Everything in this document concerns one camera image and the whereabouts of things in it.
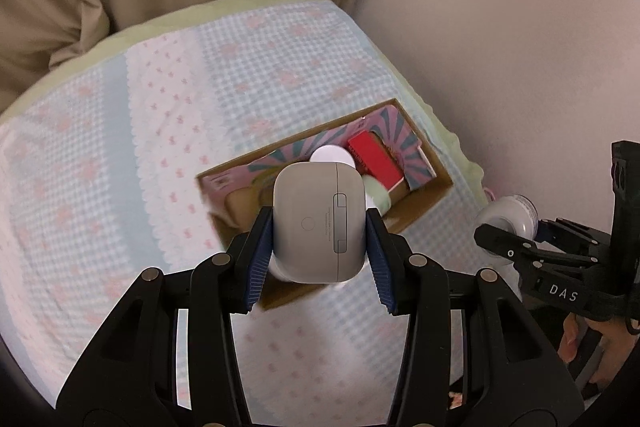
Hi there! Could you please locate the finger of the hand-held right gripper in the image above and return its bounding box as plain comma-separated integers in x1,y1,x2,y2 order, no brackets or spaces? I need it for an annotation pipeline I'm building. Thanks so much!
537,217,599,259
472,224,601,281

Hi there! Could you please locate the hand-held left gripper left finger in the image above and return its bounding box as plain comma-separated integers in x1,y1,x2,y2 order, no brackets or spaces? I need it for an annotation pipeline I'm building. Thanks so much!
56,206,275,427

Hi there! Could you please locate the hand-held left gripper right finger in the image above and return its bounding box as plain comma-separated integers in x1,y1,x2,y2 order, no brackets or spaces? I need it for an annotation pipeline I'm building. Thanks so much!
366,208,586,427

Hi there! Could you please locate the small silver tape roll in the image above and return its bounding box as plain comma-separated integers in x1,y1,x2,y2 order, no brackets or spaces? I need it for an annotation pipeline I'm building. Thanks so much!
474,193,540,265

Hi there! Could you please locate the white earbuds case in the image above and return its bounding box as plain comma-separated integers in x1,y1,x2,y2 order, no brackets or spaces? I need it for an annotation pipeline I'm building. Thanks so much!
272,161,367,283

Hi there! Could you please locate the pink printed cardboard box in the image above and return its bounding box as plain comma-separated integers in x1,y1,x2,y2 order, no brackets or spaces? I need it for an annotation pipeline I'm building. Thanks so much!
195,98,453,312

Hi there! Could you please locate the pale green tape roll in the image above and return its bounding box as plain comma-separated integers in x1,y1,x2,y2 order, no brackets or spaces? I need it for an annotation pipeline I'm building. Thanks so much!
361,174,392,214

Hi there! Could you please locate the red box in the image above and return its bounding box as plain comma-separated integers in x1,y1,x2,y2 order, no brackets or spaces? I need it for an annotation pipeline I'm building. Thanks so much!
346,132,405,194

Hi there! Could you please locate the green jar with white lid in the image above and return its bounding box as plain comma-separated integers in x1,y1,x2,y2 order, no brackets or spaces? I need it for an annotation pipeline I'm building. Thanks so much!
309,145,355,168

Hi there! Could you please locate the person's right hand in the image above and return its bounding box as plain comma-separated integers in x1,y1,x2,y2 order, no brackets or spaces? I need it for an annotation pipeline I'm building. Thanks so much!
560,314,640,390

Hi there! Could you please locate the pale green mattress cover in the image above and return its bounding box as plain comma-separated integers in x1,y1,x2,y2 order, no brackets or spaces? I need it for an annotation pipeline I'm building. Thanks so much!
0,0,486,202

